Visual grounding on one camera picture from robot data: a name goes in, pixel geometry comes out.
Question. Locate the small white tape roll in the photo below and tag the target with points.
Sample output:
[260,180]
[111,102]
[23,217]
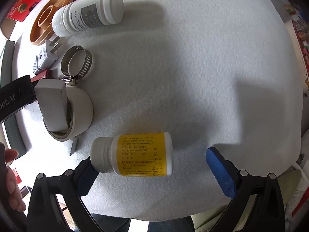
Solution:
[83,111]

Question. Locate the red gold-print pack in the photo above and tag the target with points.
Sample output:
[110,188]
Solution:
[41,76]

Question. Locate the person's left hand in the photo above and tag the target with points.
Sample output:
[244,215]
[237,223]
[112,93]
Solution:
[12,186]

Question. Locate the orange-brown plastic spool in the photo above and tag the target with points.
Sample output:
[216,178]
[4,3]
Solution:
[36,35]

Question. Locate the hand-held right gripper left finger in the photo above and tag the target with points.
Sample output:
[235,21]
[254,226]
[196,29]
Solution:
[84,178]

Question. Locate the grey rectangular tray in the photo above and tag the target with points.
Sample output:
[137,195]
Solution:
[12,130]

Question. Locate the white power plug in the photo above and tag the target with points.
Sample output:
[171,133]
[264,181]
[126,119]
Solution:
[47,56]

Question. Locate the grey label white bottle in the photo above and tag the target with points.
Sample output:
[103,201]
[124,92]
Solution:
[79,17]

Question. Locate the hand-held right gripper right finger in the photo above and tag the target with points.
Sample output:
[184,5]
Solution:
[220,171]

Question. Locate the grey rectangular block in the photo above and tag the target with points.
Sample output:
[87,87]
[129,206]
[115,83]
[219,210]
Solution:
[52,104]

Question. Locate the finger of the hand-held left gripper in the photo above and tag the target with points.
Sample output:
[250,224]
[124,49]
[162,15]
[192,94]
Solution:
[27,90]

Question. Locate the small grey flat piece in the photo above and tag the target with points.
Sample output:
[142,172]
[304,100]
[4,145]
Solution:
[73,147]

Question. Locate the yellow label white bottle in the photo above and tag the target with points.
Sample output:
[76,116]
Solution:
[142,154]

